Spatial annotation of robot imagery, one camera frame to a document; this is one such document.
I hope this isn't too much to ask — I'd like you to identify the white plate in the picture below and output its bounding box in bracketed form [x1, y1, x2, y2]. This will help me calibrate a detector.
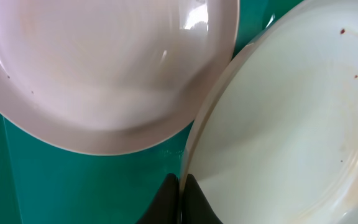
[0, 0, 240, 155]
[180, 0, 358, 223]

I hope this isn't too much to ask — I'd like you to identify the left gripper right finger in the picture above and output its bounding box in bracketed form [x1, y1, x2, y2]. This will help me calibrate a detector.
[181, 174, 223, 224]

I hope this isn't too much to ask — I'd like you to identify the teal plastic tray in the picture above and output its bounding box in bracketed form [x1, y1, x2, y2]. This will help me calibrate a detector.
[0, 1, 296, 223]

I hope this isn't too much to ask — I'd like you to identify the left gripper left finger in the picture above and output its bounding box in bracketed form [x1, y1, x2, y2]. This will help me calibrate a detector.
[136, 173, 179, 224]

